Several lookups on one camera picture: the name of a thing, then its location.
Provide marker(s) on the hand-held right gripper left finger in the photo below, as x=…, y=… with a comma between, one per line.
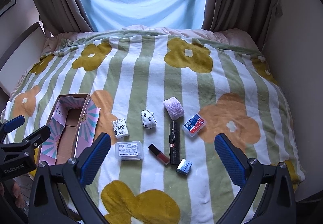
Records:
x=97, y=158

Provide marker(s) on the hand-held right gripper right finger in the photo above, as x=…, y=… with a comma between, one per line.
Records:
x=229, y=161

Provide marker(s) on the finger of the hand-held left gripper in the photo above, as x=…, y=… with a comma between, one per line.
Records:
x=15, y=121
x=37, y=135

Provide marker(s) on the cardboard box with pink flaps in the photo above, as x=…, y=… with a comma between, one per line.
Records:
x=68, y=135

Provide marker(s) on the clear plastic case white label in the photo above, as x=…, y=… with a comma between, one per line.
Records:
x=129, y=151

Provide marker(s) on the floral print tissue packet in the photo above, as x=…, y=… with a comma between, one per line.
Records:
x=119, y=128

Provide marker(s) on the clear floss pick box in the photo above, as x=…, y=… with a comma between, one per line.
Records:
x=194, y=124

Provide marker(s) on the black trash bag roll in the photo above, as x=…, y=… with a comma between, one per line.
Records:
x=174, y=143

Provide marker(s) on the red pink small box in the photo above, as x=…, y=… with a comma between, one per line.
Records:
x=159, y=154

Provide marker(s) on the white sock with black pattern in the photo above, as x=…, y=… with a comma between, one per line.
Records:
x=149, y=120

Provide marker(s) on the person's left hand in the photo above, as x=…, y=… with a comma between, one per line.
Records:
x=14, y=193

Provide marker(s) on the small blue grey box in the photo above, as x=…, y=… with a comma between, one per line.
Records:
x=184, y=166

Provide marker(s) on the beige furniture panel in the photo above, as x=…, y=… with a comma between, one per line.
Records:
x=20, y=54

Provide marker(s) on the pink rolled towel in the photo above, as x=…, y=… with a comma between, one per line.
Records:
x=173, y=109

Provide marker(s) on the striped flower print blanket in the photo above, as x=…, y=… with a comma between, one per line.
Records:
x=151, y=75

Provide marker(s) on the pink bedding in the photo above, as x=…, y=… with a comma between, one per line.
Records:
x=227, y=34

